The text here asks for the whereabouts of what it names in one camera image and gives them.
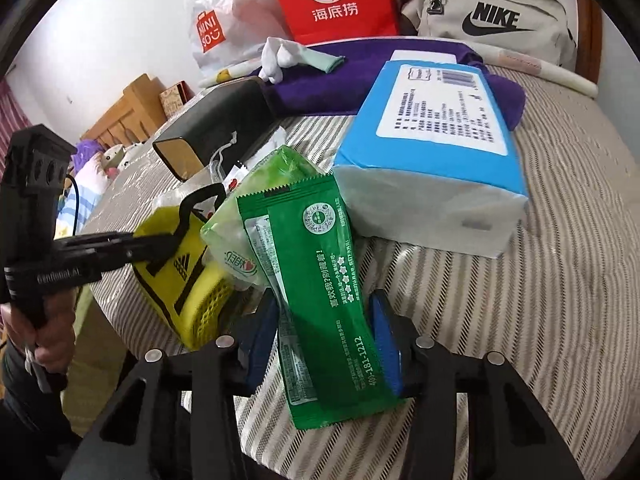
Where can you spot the striped bed quilt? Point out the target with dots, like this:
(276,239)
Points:
(575,220)

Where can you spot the dark green box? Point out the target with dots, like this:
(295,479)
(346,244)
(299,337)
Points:
(210,120)

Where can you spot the purple towel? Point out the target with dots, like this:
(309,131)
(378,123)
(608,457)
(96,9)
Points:
(310,90)

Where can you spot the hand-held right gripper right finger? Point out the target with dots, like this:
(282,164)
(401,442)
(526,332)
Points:
(385,340)

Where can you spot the white plastic shopping bag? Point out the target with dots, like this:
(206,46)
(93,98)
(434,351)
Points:
(220,5)

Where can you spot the fruit print white packet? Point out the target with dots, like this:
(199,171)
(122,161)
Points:
(236,178)

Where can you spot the pink striped curtain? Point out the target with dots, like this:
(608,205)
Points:
(12,110)

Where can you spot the green snack packet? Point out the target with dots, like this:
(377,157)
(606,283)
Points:
(320,285)

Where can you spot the brown wooden frame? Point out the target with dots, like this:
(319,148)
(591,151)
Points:
(592,25)

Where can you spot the light green tissue pack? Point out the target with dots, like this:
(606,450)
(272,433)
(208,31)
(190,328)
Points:
(225,245)

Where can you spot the light blue printed blanket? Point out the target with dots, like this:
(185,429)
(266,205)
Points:
(80,200)

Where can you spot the purple plush toy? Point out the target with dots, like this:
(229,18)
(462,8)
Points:
(85,154)

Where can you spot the blue tissue pack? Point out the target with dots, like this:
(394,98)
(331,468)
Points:
(430,175)

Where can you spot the light green cloth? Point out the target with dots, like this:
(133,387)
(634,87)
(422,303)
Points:
(325,62)

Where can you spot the wooden furniture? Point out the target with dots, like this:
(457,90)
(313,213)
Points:
(125,115)

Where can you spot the beige fabric bag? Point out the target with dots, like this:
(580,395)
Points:
(450,30)

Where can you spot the printed cardboard box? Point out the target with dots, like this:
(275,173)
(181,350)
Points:
(175,99)

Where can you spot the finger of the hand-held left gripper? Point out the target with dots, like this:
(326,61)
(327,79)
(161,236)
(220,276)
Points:
(135,257)
(125,241)

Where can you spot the person's left hand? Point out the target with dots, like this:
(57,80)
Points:
(52,340)

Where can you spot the white plush toy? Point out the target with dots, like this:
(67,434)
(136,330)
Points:
(114,159)

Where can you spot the white sock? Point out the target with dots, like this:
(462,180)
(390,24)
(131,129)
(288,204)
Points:
(280,57)

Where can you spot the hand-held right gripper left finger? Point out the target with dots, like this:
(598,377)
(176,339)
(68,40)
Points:
(262,332)

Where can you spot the face mask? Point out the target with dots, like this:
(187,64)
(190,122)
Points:
(257,147)

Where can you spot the red paper bag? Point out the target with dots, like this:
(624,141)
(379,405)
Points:
(330,22)

